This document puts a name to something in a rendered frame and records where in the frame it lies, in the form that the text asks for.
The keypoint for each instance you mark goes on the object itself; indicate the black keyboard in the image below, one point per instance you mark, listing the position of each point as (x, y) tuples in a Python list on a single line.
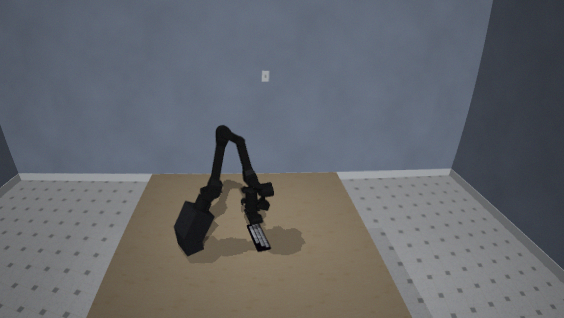
[(258, 237)]

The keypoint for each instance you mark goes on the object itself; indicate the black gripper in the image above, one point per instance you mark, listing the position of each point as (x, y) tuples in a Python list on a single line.
[(251, 207)]

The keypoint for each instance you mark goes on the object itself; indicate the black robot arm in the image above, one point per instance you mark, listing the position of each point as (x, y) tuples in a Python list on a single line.
[(203, 204)]

